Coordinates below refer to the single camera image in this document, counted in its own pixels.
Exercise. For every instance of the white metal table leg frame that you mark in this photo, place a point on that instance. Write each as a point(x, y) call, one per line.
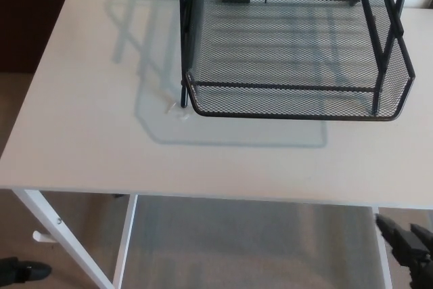
point(386, 265)
point(67, 241)

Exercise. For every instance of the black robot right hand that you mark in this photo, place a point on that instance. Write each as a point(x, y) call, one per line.
point(417, 255)

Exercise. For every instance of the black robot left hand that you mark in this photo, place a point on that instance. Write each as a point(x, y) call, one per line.
point(30, 271)

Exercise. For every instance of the black metal file tray frame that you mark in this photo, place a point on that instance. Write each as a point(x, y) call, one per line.
point(270, 86)

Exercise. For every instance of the black mesh sliding tray layer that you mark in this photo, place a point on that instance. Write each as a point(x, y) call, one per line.
point(287, 117)

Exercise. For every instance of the small clear plastic scrap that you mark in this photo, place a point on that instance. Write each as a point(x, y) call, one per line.
point(176, 110)

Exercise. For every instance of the dark brown wooden cabinet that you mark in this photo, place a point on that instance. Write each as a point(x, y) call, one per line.
point(23, 15)

